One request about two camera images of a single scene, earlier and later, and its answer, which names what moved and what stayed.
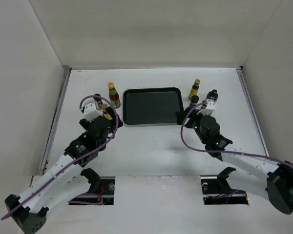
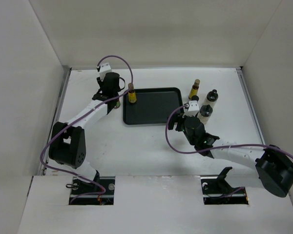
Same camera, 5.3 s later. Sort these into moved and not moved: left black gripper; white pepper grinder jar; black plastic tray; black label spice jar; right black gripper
Moved: right black gripper; left black gripper
Not moved: white pepper grinder jar; black label spice jar; black plastic tray
